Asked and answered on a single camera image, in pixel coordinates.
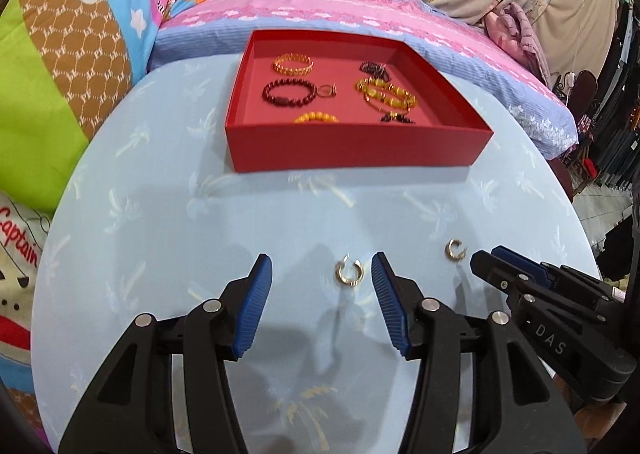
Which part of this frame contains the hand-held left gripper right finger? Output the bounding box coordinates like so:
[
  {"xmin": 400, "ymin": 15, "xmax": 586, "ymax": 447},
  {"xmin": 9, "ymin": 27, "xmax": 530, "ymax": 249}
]
[{"xmin": 371, "ymin": 251, "xmax": 586, "ymax": 454}]

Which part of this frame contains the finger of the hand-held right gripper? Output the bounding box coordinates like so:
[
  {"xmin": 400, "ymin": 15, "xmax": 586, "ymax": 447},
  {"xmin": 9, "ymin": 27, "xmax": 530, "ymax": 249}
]
[
  {"xmin": 491, "ymin": 245, "xmax": 551, "ymax": 285},
  {"xmin": 469, "ymin": 250, "xmax": 531, "ymax": 299}
]

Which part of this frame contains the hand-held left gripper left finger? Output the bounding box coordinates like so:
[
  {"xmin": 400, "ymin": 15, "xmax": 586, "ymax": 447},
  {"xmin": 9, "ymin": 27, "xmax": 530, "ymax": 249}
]
[{"xmin": 59, "ymin": 254, "xmax": 273, "ymax": 454}]

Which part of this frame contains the red jewelry box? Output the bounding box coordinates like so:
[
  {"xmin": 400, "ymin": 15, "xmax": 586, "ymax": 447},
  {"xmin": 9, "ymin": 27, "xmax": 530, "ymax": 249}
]
[{"xmin": 224, "ymin": 30, "xmax": 496, "ymax": 173}]

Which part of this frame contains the small dark beaded bracelet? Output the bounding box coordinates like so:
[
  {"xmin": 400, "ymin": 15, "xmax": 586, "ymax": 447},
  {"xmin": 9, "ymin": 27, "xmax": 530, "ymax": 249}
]
[{"xmin": 359, "ymin": 61, "xmax": 396, "ymax": 82}]

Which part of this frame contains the gold chain bracelet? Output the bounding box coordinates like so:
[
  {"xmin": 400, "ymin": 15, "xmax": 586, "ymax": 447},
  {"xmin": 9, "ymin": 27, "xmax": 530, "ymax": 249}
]
[{"xmin": 272, "ymin": 54, "xmax": 315, "ymax": 75}]

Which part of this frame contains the light blue tablecloth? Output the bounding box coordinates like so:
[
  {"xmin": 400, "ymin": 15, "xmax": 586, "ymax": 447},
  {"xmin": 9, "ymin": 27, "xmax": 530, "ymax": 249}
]
[{"xmin": 35, "ymin": 54, "xmax": 601, "ymax": 454}]

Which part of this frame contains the black metal rack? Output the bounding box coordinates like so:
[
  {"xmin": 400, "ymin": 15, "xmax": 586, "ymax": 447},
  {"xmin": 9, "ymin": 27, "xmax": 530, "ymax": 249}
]
[{"xmin": 552, "ymin": 70, "xmax": 601, "ymax": 169}]

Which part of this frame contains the pink floral pillow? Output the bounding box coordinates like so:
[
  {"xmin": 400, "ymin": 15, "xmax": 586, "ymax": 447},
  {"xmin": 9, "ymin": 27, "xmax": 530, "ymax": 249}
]
[{"xmin": 147, "ymin": 0, "xmax": 578, "ymax": 162}]

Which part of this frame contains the pink purple folded cloth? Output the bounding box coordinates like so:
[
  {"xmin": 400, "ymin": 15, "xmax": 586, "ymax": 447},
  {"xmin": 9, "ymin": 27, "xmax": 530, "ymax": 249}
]
[{"xmin": 482, "ymin": 2, "xmax": 551, "ymax": 84}]

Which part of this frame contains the white cartoon print cloth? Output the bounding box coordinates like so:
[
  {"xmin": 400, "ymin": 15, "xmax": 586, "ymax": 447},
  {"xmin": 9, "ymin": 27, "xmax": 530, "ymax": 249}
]
[{"xmin": 0, "ymin": 191, "xmax": 53, "ymax": 395}]

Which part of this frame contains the colourful cartoon blanket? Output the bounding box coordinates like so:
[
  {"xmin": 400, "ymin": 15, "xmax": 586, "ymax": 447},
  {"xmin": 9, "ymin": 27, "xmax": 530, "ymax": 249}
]
[{"xmin": 0, "ymin": 0, "xmax": 236, "ymax": 215}]

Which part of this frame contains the small yellow beaded bracelet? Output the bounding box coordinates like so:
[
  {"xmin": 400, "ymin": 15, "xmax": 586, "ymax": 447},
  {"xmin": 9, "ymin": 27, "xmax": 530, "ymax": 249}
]
[{"xmin": 294, "ymin": 111, "xmax": 340, "ymax": 125}]

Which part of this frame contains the large yellow beaded bracelet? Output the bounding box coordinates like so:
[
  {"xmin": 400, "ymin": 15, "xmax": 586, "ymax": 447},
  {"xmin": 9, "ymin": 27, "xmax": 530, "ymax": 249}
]
[{"xmin": 355, "ymin": 78, "xmax": 418, "ymax": 113}]

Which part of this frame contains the dark red beaded bracelet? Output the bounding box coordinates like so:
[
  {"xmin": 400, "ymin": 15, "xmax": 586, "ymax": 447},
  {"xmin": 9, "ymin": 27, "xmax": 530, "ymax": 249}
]
[{"xmin": 262, "ymin": 78, "xmax": 318, "ymax": 109}]

